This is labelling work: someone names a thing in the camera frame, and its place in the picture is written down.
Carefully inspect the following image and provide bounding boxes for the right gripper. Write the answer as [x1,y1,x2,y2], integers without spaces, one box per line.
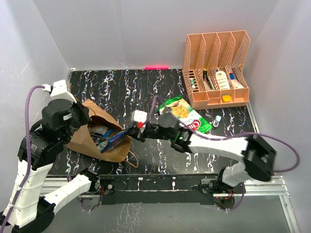
[122,123,173,142]

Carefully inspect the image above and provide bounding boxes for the blue Burts chips bag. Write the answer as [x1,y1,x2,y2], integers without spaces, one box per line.
[102,130,127,152]

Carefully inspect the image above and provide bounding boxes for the brown paper bag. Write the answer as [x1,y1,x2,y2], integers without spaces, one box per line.
[66,99,138,168]

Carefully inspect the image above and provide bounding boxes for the green Chuba chips bag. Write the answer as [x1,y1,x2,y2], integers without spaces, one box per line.
[158,95,212,133]

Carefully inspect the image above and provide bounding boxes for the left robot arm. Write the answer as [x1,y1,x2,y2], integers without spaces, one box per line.
[0,99,101,233]

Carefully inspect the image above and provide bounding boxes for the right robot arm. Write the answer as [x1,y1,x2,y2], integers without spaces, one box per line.
[127,110,276,194]

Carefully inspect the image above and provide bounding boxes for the white blue snack packet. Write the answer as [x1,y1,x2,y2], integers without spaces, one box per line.
[88,124,108,144]

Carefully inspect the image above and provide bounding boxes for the small colourful snack packet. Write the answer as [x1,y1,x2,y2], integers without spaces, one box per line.
[97,141,109,153]

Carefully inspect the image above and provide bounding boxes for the pink tape strip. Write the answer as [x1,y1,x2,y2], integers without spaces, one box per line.
[145,66,169,70]

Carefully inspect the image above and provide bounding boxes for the green white small bottles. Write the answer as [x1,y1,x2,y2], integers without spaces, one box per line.
[190,78,198,92]

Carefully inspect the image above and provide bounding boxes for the small white blue bottle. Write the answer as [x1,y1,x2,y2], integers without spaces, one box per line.
[212,115,222,128]

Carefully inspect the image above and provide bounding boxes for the black yellow marker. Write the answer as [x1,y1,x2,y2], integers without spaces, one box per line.
[203,68,215,91]

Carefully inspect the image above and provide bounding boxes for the yellow block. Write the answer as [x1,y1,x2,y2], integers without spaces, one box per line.
[222,95,231,103]

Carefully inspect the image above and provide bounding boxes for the white lotion bottle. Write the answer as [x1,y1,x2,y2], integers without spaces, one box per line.
[215,70,230,90]

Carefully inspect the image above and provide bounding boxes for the orange mesh file organizer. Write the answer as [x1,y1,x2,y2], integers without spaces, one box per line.
[182,31,250,110]

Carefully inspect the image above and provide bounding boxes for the white tube blue cap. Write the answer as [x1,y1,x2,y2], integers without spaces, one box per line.
[229,73,244,89]

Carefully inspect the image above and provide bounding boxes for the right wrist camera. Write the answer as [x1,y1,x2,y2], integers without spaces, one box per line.
[131,110,148,129]

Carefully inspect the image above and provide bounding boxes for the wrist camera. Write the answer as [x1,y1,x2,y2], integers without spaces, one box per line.
[42,80,77,103]
[131,110,148,129]

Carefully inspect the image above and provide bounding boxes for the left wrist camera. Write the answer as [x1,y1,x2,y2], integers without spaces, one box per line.
[42,80,77,103]

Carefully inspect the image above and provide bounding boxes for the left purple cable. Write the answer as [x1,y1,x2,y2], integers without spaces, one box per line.
[0,84,101,233]

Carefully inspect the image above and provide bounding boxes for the purple cable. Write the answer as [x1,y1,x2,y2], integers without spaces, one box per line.
[143,95,300,212]
[0,84,101,233]

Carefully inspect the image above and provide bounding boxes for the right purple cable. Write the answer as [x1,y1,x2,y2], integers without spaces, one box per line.
[143,95,300,212]

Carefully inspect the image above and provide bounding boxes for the aluminium frame rail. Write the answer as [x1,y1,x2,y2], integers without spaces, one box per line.
[36,103,299,233]

